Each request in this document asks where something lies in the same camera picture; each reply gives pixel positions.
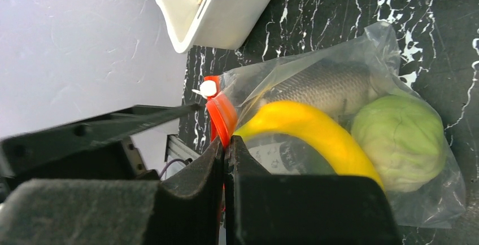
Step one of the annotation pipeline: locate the clear zip bag orange zipper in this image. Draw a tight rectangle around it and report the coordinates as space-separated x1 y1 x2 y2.
195 21 466 228

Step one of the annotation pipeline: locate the grey toy fish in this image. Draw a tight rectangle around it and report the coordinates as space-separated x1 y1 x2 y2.
241 59 386 120

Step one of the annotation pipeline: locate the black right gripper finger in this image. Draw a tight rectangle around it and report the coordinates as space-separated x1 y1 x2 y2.
225 136 402 244

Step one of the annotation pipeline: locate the yellow toy corn cob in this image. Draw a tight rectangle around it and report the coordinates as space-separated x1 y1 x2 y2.
234 100 385 190

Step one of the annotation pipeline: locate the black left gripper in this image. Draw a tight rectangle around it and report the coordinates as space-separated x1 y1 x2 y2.
1 103 224 244

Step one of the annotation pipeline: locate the light green toy cabbage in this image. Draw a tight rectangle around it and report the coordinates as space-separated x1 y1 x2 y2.
350 95 446 193

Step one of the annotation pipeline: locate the white plastic bin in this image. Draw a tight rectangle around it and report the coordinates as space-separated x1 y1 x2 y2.
155 0 271 54

